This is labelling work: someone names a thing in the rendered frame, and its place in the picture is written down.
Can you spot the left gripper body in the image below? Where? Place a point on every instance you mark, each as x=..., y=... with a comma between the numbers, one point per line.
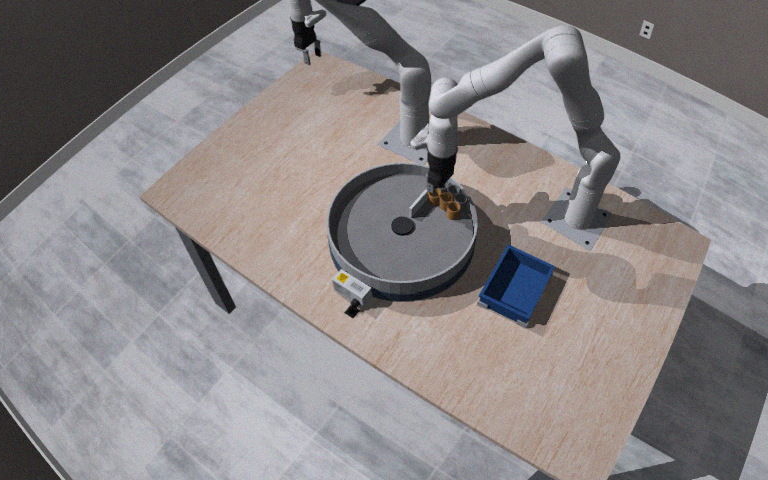
x=441, y=157

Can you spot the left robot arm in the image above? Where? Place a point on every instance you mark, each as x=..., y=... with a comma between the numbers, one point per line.
x=567, y=62

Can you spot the blue crate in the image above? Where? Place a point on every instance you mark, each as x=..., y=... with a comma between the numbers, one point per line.
x=516, y=282

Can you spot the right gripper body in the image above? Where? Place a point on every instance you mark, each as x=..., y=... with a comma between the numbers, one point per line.
x=304, y=31

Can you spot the bronze bushing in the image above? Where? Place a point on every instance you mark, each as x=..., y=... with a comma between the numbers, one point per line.
x=453, y=215
x=435, y=200
x=445, y=197

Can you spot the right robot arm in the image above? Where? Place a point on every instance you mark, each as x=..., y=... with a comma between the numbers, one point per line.
x=415, y=77

